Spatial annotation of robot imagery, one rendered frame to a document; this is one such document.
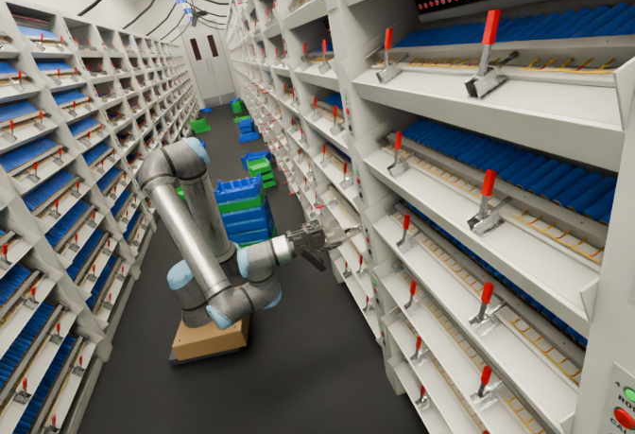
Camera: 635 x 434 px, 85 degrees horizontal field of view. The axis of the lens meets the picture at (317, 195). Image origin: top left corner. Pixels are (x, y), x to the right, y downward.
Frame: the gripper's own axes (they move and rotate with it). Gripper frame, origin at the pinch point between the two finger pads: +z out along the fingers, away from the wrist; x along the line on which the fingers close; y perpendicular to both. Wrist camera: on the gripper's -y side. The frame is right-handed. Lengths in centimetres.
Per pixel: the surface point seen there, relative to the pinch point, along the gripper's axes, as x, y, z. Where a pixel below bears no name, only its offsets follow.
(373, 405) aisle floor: -17, -62, -8
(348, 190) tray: 8.2, 11.5, 4.8
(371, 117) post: -16.0, 40.3, 8.0
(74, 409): 24, -55, -124
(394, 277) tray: -19.0, -7.2, 6.5
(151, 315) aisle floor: 78, -61, -104
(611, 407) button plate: -80, 23, 4
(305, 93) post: 54, 40, 7
